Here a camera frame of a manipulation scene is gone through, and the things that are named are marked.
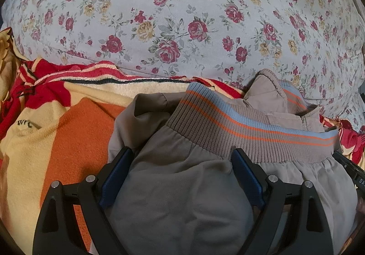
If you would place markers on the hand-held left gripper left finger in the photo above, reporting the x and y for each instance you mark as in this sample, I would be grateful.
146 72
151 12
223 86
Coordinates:
117 178

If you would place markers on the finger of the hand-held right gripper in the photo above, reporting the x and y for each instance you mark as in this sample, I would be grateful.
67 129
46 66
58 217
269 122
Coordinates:
345 166

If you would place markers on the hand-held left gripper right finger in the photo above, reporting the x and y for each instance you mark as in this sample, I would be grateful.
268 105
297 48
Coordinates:
248 178

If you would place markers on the beige zip jacket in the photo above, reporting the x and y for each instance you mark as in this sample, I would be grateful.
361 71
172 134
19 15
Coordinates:
185 192

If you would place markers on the orange red yellow printed blanket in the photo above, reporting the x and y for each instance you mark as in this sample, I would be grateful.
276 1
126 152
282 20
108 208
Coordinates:
79 135

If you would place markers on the floral quilt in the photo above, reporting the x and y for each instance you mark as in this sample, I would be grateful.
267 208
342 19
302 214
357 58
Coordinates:
185 15

